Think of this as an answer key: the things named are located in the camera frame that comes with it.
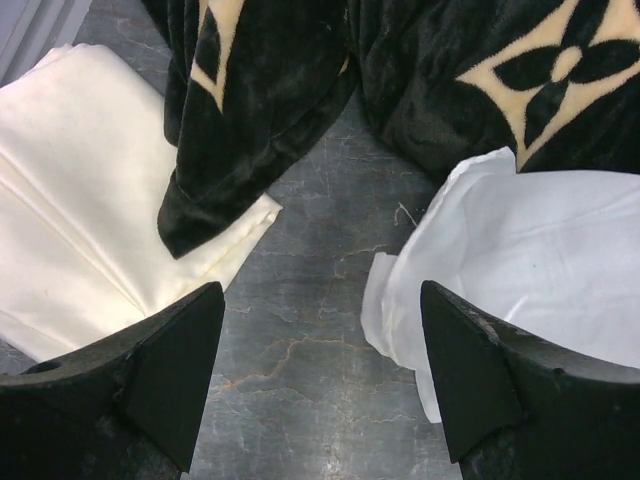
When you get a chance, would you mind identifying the cream folded cloth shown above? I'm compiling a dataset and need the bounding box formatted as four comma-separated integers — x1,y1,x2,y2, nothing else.
1,44,280,362

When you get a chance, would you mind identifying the white dress shirt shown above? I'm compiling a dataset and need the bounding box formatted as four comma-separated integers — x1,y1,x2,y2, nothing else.
361,148,639,423

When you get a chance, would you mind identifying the black beige patterned fleece blanket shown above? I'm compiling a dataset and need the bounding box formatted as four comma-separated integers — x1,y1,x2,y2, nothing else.
145,0,639,258

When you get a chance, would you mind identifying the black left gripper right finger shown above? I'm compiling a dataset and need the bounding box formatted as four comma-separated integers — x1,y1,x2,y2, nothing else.
420,281,639,479

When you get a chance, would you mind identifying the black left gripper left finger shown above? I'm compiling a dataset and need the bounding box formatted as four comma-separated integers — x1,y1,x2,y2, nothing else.
1,282,225,479

